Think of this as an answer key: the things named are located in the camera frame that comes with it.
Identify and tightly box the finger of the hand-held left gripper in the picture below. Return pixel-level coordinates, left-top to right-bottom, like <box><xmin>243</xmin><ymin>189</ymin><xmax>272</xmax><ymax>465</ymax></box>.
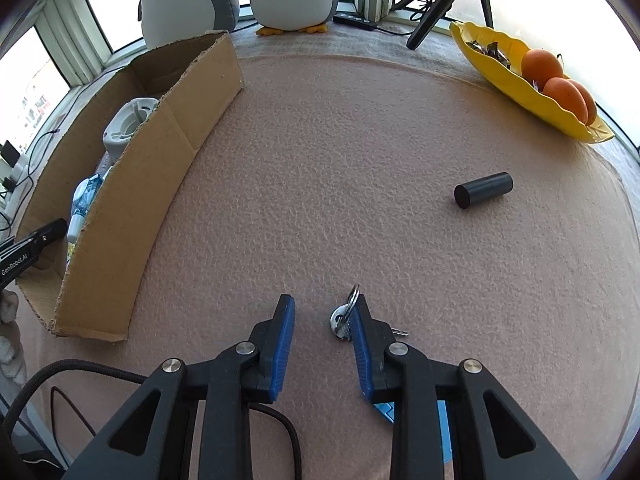
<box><xmin>29</xmin><ymin>217</ymin><xmax>68</xmax><ymax>257</ymax></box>

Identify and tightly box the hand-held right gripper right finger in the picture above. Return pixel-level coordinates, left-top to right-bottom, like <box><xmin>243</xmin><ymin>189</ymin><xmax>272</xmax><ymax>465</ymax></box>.
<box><xmin>349</xmin><ymin>292</ymin><xmax>581</xmax><ymax>480</ymax></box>

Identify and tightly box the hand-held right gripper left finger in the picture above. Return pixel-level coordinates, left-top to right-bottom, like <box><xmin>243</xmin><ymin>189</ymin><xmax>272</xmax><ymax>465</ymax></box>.
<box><xmin>60</xmin><ymin>294</ymin><xmax>297</xmax><ymax>480</ymax></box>

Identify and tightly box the blue eye drop bottle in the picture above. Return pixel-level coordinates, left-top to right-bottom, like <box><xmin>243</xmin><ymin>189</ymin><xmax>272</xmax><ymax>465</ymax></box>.
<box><xmin>66</xmin><ymin>174</ymin><xmax>108</xmax><ymax>243</ymax></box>

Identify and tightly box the brown cardboard box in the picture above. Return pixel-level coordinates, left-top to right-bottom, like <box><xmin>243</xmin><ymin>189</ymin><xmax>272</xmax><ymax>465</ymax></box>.
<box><xmin>14</xmin><ymin>30</ymin><xmax>245</xmax><ymax>343</ymax></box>

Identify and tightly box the white round plug adapter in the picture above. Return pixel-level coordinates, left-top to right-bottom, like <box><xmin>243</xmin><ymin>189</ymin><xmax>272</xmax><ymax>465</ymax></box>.
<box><xmin>102</xmin><ymin>97</ymin><xmax>161</xmax><ymax>158</ymax></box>

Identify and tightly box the blue folding phone stand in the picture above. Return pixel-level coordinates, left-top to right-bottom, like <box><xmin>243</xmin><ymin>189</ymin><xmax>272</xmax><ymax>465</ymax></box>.
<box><xmin>374</xmin><ymin>400</ymin><xmax>453</xmax><ymax>461</ymax></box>

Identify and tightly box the black cylinder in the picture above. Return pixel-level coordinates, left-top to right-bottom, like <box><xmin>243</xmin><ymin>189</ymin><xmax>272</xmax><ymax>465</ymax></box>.
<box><xmin>453</xmin><ymin>172</ymin><xmax>514</xmax><ymax>210</ymax></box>

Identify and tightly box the large penguin plush toy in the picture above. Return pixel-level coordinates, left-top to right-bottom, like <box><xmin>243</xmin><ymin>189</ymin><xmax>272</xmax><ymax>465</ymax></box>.
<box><xmin>137</xmin><ymin>0</ymin><xmax>242</xmax><ymax>51</ymax></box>

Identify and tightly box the yellow leaf-shaped bowl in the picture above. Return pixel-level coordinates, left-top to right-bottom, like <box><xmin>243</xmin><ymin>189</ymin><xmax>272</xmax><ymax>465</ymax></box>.
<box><xmin>449</xmin><ymin>21</ymin><xmax>616</xmax><ymax>145</ymax></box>

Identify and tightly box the orange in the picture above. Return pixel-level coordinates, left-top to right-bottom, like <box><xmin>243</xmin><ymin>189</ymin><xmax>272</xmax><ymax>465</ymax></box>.
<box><xmin>542</xmin><ymin>77</ymin><xmax>590</xmax><ymax>123</ymax></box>
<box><xmin>570</xmin><ymin>80</ymin><xmax>597</xmax><ymax>126</ymax></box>
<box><xmin>521</xmin><ymin>49</ymin><xmax>565</xmax><ymax>90</ymax></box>

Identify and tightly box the pile of wrapped candies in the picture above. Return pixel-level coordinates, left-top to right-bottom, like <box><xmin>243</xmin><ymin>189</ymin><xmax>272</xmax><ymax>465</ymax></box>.
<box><xmin>467</xmin><ymin>40</ymin><xmax>543</xmax><ymax>93</ymax></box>

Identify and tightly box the black inline remote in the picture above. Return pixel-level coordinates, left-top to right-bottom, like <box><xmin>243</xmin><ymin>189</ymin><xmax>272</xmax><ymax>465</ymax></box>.
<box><xmin>332</xmin><ymin>11</ymin><xmax>378</xmax><ymax>32</ymax></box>

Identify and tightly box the black tripod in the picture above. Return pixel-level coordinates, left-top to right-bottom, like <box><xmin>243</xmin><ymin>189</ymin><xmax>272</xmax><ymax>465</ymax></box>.
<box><xmin>390</xmin><ymin>0</ymin><xmax>496</xmax><ymax>51</ymax></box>

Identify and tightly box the thin black cable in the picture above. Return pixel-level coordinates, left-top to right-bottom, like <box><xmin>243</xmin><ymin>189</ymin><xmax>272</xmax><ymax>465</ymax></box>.
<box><xmin>0</xmin><ymin>65</ymin><xmax>126</xmax><ymax>241</ymax></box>

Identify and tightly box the black braided cable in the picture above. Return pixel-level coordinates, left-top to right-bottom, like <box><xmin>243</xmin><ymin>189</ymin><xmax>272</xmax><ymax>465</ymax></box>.
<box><xmin>0</xmin><ymin>357</ymin><xmax>303</xmax><ymax>480</ymax></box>

